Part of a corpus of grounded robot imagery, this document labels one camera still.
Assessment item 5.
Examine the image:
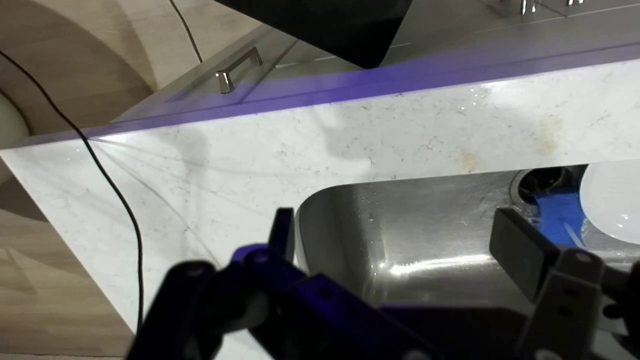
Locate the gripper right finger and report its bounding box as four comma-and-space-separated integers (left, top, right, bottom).
489, 207, 640, 360

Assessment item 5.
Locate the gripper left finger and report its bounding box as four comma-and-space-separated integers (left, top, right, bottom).
125, 207, 443, 360

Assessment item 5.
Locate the white plate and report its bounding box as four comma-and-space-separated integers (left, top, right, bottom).
579, 160, 640, 246

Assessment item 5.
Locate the sink drain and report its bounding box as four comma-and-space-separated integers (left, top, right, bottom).
509, 167, 577, 207

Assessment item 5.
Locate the stainless steel sink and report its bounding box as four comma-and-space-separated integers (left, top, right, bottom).
295, 163, 640, 360

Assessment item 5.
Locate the grey drawer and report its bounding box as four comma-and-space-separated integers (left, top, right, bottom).
111, 25, 302, 125

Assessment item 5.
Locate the black flat panel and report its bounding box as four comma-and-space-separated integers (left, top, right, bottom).
212, 0, 414, 70

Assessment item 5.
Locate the silver drawer handle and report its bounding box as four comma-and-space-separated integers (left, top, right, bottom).
215, 47, 264, 95

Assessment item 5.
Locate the thin black cable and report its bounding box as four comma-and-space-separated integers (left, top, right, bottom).
168, 0, 204, 64

